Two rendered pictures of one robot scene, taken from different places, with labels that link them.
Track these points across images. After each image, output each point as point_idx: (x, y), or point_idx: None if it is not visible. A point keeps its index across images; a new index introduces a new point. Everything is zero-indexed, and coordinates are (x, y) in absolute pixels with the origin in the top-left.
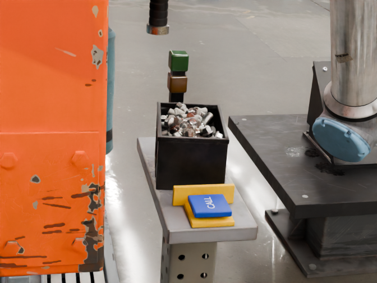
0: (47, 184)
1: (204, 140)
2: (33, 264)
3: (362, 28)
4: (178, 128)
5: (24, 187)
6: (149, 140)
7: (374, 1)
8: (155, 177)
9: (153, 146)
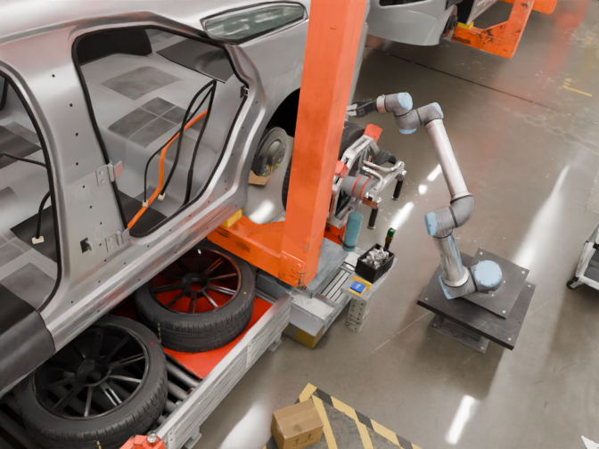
0: (291, 266)
1: (369, 266)
2: (286, 281)
3: (442, 257)
4: (367, 257)
5: (287, 265)
6: None
7: (445, 252)
8: None
9: None
